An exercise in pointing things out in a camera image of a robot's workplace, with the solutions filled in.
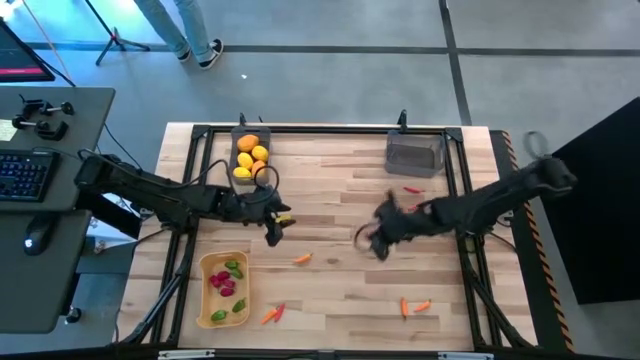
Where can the silver metal bracket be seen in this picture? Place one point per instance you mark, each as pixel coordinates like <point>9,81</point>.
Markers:
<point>185,354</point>
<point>465,356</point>

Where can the pale paper note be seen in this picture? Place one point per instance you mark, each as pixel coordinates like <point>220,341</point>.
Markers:
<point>6,131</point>

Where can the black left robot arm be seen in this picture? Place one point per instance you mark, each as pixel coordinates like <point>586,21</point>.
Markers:
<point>150,192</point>

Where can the black tripod stand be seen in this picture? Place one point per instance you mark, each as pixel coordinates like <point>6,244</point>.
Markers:
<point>115,37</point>

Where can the black round knob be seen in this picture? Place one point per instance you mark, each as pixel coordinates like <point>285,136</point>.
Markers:
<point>74,315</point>

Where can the yellow plastic basket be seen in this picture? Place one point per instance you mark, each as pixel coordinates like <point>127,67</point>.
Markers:
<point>207,300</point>

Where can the black computer mouse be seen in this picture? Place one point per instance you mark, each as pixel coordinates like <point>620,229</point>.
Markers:
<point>37,232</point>

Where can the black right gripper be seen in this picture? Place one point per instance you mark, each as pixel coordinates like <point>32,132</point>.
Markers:
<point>402,224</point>

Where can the black computer keyboard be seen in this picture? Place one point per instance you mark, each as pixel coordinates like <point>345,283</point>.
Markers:
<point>25,175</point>

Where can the black floor mat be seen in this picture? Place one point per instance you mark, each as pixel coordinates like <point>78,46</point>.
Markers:
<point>600,225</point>

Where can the grey translucent plastic bin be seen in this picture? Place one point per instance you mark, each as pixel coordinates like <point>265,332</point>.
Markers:
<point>251,130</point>
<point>415,155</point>

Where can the person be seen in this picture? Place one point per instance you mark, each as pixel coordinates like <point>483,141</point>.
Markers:
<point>195,30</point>

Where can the black c-clamp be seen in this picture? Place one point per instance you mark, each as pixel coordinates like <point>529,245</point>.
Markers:
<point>35,106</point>
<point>50,131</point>

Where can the yellow tape tag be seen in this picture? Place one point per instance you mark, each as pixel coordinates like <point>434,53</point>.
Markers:
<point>286,219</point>

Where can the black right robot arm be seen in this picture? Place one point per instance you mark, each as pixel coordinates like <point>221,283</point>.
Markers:
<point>490,202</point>

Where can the black table clamp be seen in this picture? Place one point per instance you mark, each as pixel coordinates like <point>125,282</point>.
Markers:
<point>242,120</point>
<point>402,120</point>

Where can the orange mango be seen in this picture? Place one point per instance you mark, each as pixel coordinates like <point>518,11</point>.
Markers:
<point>258,167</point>
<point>247,143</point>

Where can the dark grey desk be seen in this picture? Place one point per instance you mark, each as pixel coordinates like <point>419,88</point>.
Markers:
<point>30,290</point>

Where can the black desk monitor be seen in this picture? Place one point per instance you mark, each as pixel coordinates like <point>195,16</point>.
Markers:
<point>20,55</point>

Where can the black orange hazard tape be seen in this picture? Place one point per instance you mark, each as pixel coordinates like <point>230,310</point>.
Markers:
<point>537,240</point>

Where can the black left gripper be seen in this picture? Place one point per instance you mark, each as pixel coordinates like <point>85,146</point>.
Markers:
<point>255,207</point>

